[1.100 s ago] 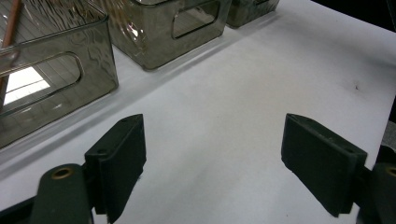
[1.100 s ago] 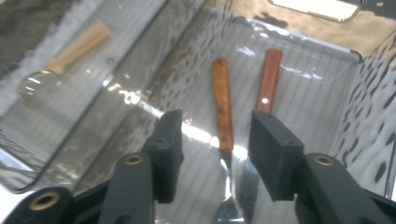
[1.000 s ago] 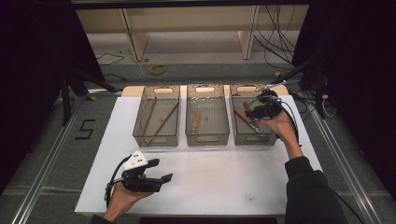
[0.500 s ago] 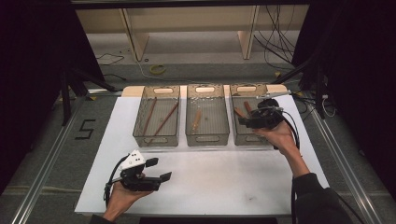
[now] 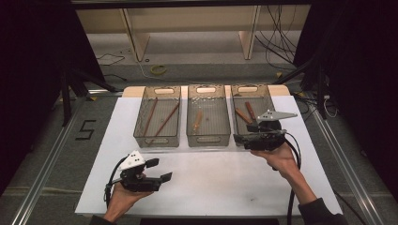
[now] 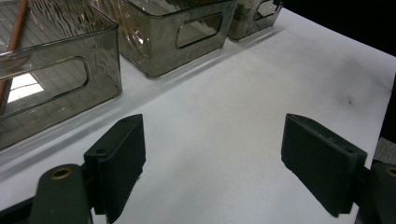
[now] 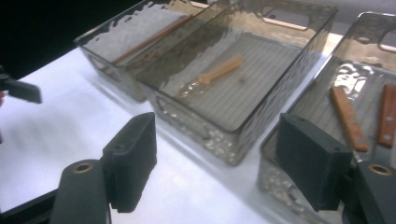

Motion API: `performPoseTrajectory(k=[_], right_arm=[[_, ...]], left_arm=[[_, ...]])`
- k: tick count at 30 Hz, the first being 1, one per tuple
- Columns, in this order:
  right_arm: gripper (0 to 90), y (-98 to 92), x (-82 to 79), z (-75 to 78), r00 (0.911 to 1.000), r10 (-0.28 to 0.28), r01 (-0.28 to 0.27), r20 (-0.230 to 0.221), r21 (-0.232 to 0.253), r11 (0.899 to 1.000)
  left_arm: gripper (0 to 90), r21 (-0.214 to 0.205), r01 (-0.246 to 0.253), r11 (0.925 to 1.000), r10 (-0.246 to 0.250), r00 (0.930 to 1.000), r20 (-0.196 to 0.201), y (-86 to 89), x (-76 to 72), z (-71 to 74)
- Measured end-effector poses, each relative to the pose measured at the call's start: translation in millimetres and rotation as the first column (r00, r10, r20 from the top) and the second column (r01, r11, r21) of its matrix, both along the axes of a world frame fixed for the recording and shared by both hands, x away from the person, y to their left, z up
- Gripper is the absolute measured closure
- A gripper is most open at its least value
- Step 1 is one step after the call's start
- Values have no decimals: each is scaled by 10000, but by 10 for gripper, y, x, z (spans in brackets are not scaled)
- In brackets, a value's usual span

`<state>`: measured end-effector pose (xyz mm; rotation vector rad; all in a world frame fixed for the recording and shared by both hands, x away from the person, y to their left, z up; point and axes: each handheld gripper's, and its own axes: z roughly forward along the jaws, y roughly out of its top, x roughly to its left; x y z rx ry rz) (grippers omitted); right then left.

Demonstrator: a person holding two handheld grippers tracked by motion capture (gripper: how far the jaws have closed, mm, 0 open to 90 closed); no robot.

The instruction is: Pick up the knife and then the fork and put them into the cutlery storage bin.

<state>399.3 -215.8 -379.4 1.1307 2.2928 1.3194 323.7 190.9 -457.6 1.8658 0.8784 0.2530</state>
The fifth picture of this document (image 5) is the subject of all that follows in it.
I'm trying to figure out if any person's left hand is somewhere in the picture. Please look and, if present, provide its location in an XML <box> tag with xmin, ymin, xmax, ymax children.
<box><xmin>104</xmin><ymin>183</ymin><xmax>154</xmax><ymax>221</ymax></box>

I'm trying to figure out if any hand-held gripper black cable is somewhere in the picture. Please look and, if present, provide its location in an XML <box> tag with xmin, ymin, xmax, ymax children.
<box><xmin>103</xmin><ymin>157</ymin><xmax>127</xmax><ymax>208</ymax></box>
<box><xmin>272</xmin><ymin>131</ymin><xmax>303</xmax><ymax>225</ymax></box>

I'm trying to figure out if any black metal stand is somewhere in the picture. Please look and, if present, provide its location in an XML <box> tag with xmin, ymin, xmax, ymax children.
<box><xmin>274</xmin><ymin>55</ymin><xmax>330</xmax><ymax>120</ymax></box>

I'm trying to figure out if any right hand-held gripper black cable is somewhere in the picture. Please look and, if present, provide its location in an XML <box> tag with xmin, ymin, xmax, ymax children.
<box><xmin>272</xmin><ymin>131</ymin><xmax>303</xmax><ymax>225</ymax></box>

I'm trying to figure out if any brown wooden chopstick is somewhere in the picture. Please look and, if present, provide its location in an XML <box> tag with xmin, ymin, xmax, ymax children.
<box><xmin>149</xmin><ymin>102</ymin><xmax>181</xmax><ymax>145</ymax></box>
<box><xmin>143</xmin><ymin>97</ymin><xmax>159</xmax><ymax>138</ymax></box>

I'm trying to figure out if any light wooden furniture frame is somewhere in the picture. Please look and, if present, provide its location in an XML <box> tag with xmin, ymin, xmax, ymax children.
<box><xmin>76</xmin><ymin>4</ymin><xmax>313</xmax><ymax>62</ymax></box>

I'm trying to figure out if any bundle of black cables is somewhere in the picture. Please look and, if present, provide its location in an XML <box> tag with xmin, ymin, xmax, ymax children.
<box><xmin>254</xmin><ymin>4</ymin><xmax>302</xmax><ymax>71</ymax></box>

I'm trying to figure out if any black curtain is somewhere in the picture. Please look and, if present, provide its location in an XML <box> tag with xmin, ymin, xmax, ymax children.
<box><xmin>0</xmin><ymin>0</ymin><xmax>107</xmax><ymax>196</ymax></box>
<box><xmin>293</xmin><ymin>0</ymin><xmax>398</xmax><ymax>203</ymax></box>

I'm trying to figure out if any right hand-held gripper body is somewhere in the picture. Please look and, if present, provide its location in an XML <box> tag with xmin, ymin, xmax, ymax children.
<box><xmin>243</xmin><ymin>109</ymin><xmax>299</xmax><ymax>152</ymax></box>

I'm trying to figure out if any left hand-held gripper black cable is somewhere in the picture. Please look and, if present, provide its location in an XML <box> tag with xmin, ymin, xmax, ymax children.
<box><xmin>103</xmin><ymin>157</ymin><xmax>127</xmax><ymax>208</ymax></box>

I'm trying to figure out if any black tripod stand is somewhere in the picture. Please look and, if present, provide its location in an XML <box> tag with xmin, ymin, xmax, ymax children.
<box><xmin>60</xmin><ymin>66</ymin><xmax>124</xmax><ymax>127</ymax></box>

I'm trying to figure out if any aluminium floor rail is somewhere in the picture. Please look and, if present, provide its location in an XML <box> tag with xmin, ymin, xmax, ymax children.
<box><xmin>11</xmin><ymin>96</ymin><xmax>87</xmax><ymax>225</ymax></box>
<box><xmin>308</xmin><ymin>93</ymin><xmax>387</xmax><ymax>225</ymax></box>

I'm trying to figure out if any short white cable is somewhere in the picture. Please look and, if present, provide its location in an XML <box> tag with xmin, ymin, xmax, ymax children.
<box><xmin>323</xmin><ymin>94</ymin><xmax>340</xmax><ymax>119</ymax></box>

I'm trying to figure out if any thin black floor cable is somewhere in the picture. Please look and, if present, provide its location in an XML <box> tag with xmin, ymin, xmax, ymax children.
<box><xmin>98</xmin><ymin>52</ymin><xmax>126</xmax><ymax>68</ymax></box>

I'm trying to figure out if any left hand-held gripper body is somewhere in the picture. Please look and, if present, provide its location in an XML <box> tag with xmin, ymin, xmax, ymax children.
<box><xmin>118</xmin><ymin>150</ymin><xmax>162</xmax><ymax>192</ymax></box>

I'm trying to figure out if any transparent grey plastic bin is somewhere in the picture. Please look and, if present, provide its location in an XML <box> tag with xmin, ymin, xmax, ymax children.
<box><xmin>186</xmin><ymin>83</ymin><xmax>232</xmax><ymax>148</ymax></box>
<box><xmin>133</xmin><ymin>85</ymin><xmax>182</xmax><ymax>148</ymax></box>
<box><xmin>230</xmin><ymin>83</ymin><xmax>283</xmax><ymax>147</ymax></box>

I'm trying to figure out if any yellow tape roll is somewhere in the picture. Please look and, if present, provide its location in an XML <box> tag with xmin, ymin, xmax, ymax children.
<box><xmin>149</xmin><ymin>64</ymin><xmax>168</xmax><ymax>76</ymax></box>

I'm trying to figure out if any person's right hand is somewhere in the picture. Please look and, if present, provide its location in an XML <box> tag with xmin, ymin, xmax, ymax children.
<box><xmin>250</xmin><ymin>142</ymin><xmax>303</xmax><ymax>186</ymax></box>

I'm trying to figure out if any white floor cable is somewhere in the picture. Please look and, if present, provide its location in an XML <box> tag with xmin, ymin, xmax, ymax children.
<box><xmin>134</xmin><ymin>57</ymin><xmax>191</xmax><ymax>84</ymax></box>

